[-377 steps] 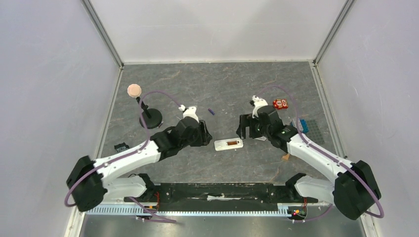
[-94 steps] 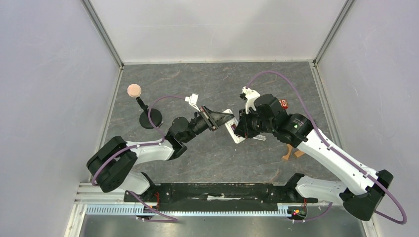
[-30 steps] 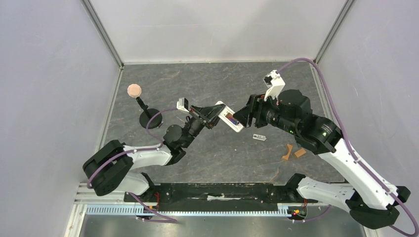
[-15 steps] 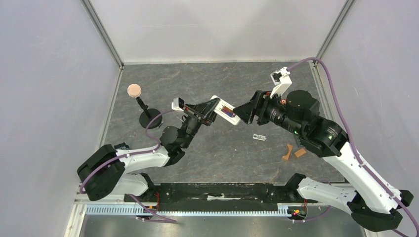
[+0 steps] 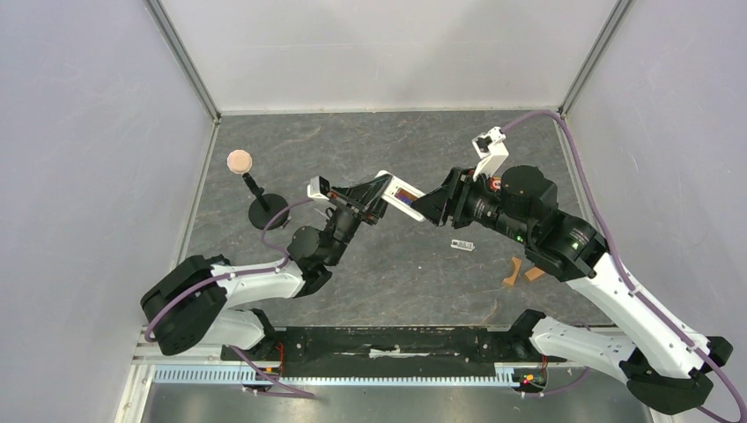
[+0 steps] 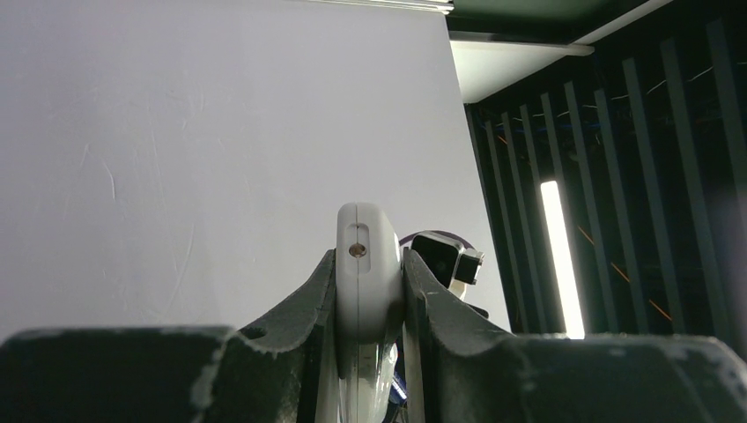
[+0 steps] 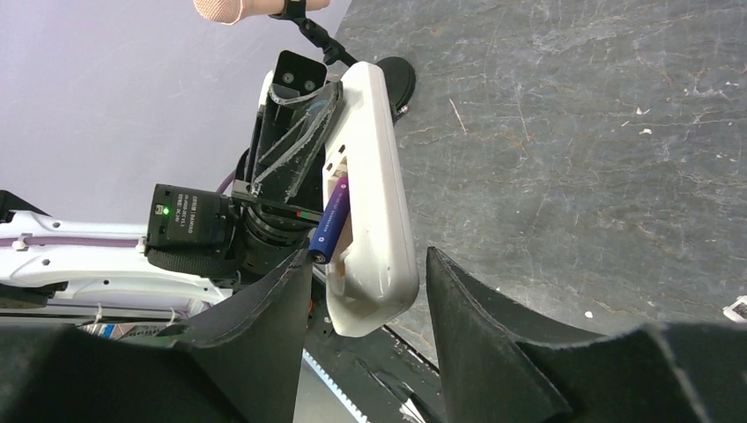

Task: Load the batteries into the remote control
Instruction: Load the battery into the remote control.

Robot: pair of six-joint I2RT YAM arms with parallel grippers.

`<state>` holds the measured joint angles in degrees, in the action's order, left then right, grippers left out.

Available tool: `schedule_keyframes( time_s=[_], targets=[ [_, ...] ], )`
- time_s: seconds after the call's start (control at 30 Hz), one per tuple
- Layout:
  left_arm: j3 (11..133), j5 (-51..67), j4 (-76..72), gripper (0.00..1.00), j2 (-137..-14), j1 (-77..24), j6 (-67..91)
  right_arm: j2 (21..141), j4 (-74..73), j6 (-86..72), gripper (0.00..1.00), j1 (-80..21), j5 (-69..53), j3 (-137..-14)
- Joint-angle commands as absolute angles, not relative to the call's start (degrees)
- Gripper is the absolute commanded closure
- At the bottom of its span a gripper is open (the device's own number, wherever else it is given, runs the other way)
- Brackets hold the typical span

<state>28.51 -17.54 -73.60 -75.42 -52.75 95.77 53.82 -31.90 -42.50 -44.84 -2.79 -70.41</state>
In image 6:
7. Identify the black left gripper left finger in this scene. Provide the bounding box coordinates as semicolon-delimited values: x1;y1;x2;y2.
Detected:
1;251;337;422

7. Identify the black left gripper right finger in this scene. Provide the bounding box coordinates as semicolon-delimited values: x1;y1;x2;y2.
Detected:
403;250;746;422

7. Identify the white remote control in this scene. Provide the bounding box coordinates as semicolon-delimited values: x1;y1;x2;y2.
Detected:
335;203;404;422

